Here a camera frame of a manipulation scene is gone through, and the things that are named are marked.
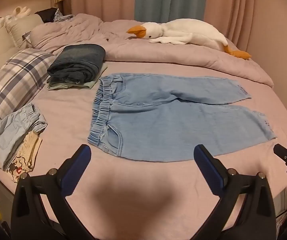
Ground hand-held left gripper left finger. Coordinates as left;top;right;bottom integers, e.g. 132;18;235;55
11;144;95;240

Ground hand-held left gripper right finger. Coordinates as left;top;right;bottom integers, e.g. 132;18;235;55
194;144;277;240

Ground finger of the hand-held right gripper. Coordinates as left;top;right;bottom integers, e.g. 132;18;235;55
273;144;287;161

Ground light blue denim pants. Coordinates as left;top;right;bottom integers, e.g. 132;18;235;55
87;73;277;162

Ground pink bed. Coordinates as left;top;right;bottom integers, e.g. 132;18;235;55
0;60;287;240

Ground cartoon printed cloth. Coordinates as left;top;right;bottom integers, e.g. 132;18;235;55
0;132;43;183

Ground folded light blue shorts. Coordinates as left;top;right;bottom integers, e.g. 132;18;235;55
0;103;48;171

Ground folded pale green cloth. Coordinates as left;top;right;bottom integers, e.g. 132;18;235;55
47;62;108;91

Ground plaid pillow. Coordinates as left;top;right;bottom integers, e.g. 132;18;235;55
0;49;56;140

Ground folded dark blue jeans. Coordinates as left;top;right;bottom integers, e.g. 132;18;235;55
47;44;106;84

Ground pink duvet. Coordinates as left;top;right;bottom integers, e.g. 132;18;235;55
30;14;274;88

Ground white goose plush toy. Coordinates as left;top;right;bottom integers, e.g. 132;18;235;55
126;19;252;60

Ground beige pillow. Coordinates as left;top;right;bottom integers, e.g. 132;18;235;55
5;14;44;49

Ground blue plaid shirt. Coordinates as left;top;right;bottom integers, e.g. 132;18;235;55
53;9;74;23

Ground dark garment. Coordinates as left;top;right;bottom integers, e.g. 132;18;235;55
35;8;59;23

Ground blue curtain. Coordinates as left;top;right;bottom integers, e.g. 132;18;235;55
134;0;207;25

